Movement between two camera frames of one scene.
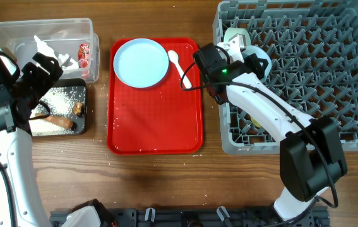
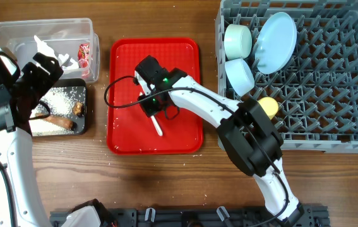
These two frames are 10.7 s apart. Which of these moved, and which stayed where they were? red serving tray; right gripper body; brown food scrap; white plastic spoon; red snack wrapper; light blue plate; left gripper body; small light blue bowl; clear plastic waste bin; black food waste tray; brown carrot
Moved: white plastic spoon; right gripper body; small light blue bowl; light blue plate
Stayed: red serving tray; black food waste tray; clear plastic waste bin; left gripper body; red snack wrapper; brown food scrap; brown carrot
